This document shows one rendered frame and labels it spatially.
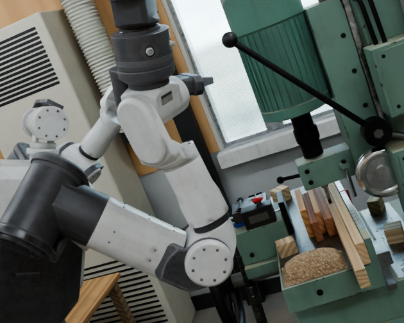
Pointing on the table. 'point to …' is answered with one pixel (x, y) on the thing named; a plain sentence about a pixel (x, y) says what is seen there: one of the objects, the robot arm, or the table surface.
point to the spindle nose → (307, 136)
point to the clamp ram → (285, 212)
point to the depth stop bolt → (348, 175)
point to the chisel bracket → (325, 167)
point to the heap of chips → (313, 265)
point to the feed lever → (379, 125)
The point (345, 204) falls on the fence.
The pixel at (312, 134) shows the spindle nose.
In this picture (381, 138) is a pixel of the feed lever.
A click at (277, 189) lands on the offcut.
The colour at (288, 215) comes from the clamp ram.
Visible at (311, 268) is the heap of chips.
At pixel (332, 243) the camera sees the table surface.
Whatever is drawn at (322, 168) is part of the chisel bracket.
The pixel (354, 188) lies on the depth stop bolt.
